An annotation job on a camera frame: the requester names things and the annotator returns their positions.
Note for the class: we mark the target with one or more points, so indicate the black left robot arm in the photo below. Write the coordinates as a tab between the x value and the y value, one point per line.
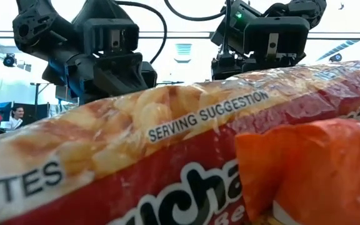
36	28

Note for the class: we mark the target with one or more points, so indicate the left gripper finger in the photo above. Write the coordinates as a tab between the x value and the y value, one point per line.
120	75

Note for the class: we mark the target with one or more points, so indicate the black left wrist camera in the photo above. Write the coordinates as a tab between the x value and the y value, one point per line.
149	75

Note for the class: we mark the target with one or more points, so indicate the blue monitor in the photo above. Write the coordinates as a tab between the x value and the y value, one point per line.
2	109

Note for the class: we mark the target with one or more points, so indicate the orange Maruchan noodle pack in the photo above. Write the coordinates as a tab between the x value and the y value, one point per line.
323	172

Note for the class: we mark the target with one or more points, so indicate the black partition panel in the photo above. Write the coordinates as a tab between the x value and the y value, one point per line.
37	112

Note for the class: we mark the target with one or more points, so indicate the red Maruchan noodle pack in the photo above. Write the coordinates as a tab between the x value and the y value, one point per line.
155	168

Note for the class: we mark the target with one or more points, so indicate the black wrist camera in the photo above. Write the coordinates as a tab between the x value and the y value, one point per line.
225	67
149	75

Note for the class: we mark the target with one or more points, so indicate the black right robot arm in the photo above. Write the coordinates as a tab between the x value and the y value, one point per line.
305	9

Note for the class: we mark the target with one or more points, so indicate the black ceiling light track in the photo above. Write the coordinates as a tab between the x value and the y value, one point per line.
186	35

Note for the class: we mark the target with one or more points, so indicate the ceiling air vent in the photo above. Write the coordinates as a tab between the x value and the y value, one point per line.
183	51

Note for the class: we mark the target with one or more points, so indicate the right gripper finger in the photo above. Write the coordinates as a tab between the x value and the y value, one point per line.
261	64

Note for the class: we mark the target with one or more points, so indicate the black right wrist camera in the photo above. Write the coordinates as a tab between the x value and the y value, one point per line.
225	67

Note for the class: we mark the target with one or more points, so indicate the black ceiling spotlight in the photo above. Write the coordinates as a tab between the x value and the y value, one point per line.
9	60
335	57

